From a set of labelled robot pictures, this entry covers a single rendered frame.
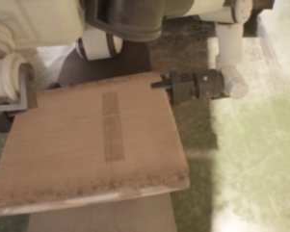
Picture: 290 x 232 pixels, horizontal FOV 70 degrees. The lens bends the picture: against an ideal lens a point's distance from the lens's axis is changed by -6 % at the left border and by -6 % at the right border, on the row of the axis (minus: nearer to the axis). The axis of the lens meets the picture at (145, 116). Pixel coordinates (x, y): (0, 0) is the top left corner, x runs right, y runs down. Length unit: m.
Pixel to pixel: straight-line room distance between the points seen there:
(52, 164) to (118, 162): 0.17
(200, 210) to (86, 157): 0.44
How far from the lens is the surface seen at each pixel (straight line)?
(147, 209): 0.59
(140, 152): 0.52
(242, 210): 0.83
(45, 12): 0.35
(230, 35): 0.62
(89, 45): 1.00
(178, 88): 0.66
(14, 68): 0.31
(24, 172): 0.61
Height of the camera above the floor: 0.76
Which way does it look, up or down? 47 degrees down
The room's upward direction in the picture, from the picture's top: 9 degrees counter-clockwise
